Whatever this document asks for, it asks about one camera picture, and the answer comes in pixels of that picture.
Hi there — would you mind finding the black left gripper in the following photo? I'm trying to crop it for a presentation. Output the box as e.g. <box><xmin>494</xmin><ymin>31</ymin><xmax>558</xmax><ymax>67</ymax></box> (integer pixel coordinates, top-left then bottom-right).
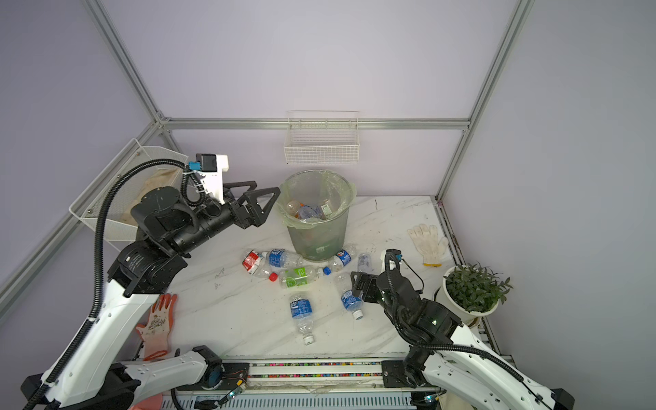
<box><xmin>177</xmin><ymin>182</ymin><xmax>282</xmax><ymax>256</ymax></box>

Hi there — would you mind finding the Pocari Sweat bottle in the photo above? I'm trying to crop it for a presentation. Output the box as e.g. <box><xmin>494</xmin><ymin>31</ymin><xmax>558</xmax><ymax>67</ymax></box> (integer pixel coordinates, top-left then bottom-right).
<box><xmin>290</xmin><ymin>293</ymin><xmax>315</xmax><ymax>346</ymax></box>

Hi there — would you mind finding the square clear bottle green band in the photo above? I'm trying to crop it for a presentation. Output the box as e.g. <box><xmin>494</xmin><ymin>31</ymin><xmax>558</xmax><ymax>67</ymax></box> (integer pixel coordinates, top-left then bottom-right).
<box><xmin>318</xmin><ymin>199</ymin><xmax>335</xmax><ymax>220</ymax></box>

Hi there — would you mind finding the orange label bottle yellow cap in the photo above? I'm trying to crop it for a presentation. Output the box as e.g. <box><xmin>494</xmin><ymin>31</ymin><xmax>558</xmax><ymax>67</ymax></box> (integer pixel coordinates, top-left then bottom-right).
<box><xmin>285</xmin><ymin>200</ymin><xmax>303</xmax><ymax>218</ymax></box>

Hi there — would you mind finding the clear bottle rainbow label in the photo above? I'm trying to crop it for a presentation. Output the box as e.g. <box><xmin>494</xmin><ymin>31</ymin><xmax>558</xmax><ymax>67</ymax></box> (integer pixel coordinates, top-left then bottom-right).
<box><xmin>297</xmin><ymin>205</ymin><xmax>323</xmax><ymax>220</ymax></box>

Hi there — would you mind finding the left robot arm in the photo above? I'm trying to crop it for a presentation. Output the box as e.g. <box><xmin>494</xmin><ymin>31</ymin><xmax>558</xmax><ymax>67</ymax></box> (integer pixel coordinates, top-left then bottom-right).
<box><xmin>22</xmin><ymin>154</ymin><xmax>280</xmax><ymax>409</ymax></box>

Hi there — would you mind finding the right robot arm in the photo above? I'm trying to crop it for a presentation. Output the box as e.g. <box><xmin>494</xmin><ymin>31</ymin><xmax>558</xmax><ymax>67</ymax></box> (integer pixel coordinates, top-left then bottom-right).
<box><xmin>351</xmin><ymin>268</ymin><xmax>575</xmax><ymax>409</ymax></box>

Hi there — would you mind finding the green bin liner bag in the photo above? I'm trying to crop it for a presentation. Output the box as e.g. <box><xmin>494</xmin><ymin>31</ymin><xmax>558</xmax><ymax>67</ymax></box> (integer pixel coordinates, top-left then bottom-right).
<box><xmin>274</xmin><ymin>169</ymin><xmax>357</xmax><ymax>230</ymax></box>

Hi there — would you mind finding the grey mesh waste bin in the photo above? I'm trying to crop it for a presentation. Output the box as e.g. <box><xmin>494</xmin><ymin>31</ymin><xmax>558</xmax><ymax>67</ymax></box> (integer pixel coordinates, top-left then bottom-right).
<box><xmin>276</xmin><ymin>170</ymin><xmax>355</xmax><ymax>262</ymax></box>

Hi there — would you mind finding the tall clear bottle faint label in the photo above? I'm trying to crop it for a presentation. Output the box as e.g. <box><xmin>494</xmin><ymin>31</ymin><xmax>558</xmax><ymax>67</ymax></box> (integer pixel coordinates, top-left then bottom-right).
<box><xmin>357</xmin><ymin>252</ymin><xmax>375</xmax><ymax>274</ymax></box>

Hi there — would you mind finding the clear bottle red white label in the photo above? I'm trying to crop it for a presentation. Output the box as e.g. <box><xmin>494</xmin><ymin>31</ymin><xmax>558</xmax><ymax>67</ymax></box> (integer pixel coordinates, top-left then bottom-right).
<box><xmin>242</xmin><ymin>249</ymin><xmax>278</xmax><ymax>282</ymax></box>

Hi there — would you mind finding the clear bottle blue label white cap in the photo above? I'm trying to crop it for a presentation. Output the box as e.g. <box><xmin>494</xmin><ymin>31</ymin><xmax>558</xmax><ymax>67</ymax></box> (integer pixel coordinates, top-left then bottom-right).
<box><xmin>265</xmin><ymin>249</ymin><xmax>305</xmax><ymax>269</ymax></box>

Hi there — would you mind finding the beige glove in shelf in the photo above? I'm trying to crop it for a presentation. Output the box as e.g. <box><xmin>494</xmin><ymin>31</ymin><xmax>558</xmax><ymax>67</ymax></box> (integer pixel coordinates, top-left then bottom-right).
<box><xmin>116</xmin><ymin>167</ymin><xmax>181</xmax><ymax>226</ymax></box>

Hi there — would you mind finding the clear bottle green label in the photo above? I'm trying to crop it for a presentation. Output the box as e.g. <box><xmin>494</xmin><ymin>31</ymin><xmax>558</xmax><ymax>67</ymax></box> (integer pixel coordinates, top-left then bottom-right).
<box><xmin>278</xmin><ymin>266</ymin><xmax>333</xmax><ymax>289</ymax></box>

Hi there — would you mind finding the white cotton work glove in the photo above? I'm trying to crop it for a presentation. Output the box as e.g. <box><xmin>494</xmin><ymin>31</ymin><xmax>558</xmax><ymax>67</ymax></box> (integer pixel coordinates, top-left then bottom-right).
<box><xmin>408</xmin><ymin>224</ymin><xmax>449</xmax><ymax>267</ymax></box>

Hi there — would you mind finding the potted green plant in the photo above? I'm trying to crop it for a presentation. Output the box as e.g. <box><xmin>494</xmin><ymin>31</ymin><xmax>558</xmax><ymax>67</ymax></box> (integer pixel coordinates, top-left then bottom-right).
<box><xmin>435</xmin><ymin>263</ymin><xmax>514</xmax><ymax>327</ymax></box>

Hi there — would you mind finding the red coated glove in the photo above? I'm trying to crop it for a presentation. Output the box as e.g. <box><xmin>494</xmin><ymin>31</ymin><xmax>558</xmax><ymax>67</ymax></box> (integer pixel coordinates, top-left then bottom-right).
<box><xmin>135</xmin><ymin>293</ymin><xmax>178</xmax><ymax>361</ymax></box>

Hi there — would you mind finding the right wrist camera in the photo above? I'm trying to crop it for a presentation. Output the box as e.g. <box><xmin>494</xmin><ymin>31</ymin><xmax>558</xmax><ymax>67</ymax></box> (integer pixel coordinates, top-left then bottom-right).
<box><xmin>381</xmin><ymin>249</ymin><xmax>402</xmax><ymax>272</ymax></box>

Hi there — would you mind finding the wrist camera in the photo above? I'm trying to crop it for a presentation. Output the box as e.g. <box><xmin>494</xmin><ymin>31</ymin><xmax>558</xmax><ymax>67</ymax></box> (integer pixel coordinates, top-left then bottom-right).
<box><xmin>381</xmin><ymin>249</ymin><xmax>402</xmax><ymax>272</ymax></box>
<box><xmin>188</xmin><ymin>154</ymin><xmax>229</xmax><ymax>205</ymax></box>

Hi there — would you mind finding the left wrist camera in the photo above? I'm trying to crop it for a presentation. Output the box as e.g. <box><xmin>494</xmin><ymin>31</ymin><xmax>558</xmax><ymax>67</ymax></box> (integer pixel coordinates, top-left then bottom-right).
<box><xmin>188</xmin><ymin>154</ymin><xmax>229</xmax><ymax>205</ymax></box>

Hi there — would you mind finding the white wire wall basket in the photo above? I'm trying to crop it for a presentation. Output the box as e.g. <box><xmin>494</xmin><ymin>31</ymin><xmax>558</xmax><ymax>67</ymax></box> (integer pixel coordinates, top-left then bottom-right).
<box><xmin>284</xmin><ymin>110</ymin><xmax>360</xmax><ymax>166</ymax></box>

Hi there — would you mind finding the white mesh wall shelf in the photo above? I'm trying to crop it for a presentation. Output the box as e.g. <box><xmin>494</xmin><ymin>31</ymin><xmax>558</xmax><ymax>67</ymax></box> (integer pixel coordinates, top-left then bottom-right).
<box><xmin>69</xmin><ymin>139</ymin><xmax>188</xmax><ymax>250</ymax></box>

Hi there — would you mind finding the base rail with cable strip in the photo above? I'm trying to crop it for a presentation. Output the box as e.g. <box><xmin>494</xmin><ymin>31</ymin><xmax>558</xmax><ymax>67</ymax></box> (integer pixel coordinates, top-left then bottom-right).
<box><xmin>142</xmin><ymin>357</ymin><xmax>447</xmax><ymax>410</ymax></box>

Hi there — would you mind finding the aluminium frame post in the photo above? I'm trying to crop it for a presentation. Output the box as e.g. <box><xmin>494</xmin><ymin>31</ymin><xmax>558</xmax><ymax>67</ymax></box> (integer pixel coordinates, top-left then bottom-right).
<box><xmin>81</xmin><ymin>0</ymin><xmax>182</xmax><ymax>153</ymax></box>

